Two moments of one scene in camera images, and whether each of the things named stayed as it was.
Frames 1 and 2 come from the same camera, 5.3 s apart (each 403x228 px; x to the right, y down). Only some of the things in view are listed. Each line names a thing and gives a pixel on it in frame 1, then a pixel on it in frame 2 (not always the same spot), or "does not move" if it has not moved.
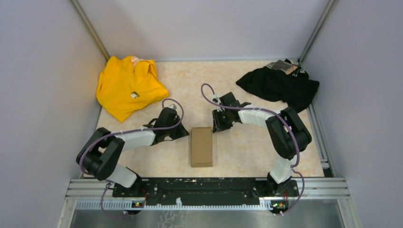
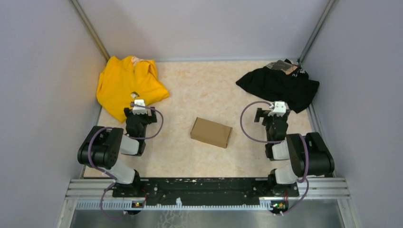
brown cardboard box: (201, 147) to (211, 133)
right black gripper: (218, 125) to (263, 113)
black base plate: (201, 191) does not move
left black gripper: (182, 132) to (149, 118)
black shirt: (282, 80) does not move
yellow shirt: (127, 86) does not move
